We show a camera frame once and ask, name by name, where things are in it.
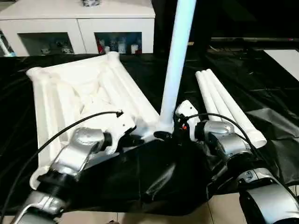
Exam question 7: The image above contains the white plastic table leg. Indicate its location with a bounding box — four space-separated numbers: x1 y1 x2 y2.
195 71 225 122
159 0 197 128
205 69 267 149
200 70 236 123

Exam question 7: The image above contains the white plastic table top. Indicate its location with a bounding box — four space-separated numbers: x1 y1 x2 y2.
25 51 175 190

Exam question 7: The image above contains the black mat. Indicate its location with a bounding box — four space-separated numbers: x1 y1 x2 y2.
0 52 299 217

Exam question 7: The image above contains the white printed jar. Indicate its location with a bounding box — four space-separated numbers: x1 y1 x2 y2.
117 37 127 53

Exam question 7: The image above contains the black white patterned figurine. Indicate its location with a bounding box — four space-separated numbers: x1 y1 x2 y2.
61 41 74 54

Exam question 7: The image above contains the white flat board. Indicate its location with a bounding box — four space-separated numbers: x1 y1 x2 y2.
263 48 299 82

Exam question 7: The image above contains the white sideboard cabinet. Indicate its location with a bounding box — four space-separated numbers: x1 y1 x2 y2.
0 0 157 57

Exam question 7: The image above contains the grey patterned object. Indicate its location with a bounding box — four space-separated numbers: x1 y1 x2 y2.
80 0 103 7

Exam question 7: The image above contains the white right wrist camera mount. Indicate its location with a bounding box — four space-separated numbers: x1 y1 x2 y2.
175 99 199 141

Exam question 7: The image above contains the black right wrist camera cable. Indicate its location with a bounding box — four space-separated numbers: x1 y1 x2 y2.
179 113 299 206

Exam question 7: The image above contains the black metal rail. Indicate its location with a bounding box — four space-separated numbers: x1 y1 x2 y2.
210 36 299 44

